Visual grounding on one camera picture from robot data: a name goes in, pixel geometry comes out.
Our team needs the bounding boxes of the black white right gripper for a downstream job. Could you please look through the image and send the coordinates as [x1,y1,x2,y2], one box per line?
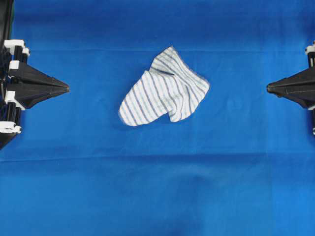
[266,40,315,135]

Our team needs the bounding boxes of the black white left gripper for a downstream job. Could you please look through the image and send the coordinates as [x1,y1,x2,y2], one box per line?
[0,39,69,134]

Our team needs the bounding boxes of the white blue striped towel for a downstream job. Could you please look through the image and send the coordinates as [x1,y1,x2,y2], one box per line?
[118,46,210,126]

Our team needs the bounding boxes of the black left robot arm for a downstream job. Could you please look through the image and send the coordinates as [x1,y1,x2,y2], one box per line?
[0,0,69,135]

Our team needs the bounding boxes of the blue table cloth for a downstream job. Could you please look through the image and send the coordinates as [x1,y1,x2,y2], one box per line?
[0,0,315,236]

